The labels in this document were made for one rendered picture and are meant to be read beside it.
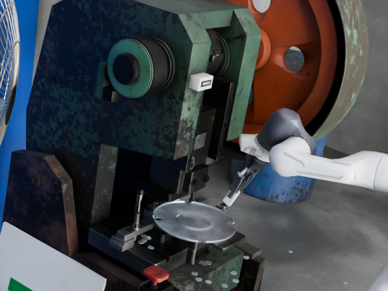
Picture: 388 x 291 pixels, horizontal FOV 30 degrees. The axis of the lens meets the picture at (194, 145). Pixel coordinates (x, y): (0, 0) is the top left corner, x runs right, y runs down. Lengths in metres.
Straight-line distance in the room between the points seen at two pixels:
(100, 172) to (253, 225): 1.99
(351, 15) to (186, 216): 0.88
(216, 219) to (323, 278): 1.52
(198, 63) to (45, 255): 0.92
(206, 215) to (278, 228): 1.84
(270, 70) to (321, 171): 0.64
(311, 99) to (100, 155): 0.75
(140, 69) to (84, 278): 0.80
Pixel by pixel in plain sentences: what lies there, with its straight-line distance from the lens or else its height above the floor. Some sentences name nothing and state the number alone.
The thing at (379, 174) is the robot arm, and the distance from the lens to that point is 2.10.
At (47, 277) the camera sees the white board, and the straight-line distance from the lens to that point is 2.63.
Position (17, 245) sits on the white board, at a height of 0.54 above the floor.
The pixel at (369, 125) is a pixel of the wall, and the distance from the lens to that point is 5.73.
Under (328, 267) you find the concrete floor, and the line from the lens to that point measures 4.08.
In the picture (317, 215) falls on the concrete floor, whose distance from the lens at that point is 4.65.
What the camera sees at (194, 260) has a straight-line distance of 2.49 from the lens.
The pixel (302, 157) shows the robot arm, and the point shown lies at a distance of 2.10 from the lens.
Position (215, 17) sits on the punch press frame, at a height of 1.48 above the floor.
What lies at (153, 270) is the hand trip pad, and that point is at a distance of 2.21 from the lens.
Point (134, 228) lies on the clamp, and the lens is 2.43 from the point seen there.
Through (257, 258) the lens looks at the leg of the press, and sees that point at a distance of 2.68.
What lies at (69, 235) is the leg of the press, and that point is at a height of 0.66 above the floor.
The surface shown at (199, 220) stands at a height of 0.79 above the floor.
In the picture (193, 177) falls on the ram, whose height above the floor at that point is 0.95.
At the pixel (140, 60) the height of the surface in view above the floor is 1.37.
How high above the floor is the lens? 1.90
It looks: 21 degrees down
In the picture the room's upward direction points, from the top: 10 degrees clockwise
